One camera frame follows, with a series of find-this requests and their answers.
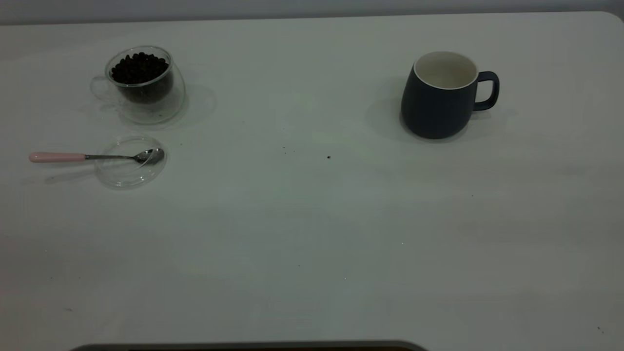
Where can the dark grey ceramic mug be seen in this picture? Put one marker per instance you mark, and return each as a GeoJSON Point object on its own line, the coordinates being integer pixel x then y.
{"type": "Point", "coordinates": [434, 109]}

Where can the clear glass cup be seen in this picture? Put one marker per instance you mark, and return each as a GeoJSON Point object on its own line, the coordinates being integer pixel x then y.
{"type": "Point", "coordinates": [168, 105]}

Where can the roasted coffee beans heap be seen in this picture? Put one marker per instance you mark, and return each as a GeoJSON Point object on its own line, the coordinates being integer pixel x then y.
{"type": "Point", "coordinates": [139, 68]}

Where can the clear round glass dish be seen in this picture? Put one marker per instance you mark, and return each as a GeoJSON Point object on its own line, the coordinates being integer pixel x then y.
{"type": "Point", "coordinates": [122, 175]}

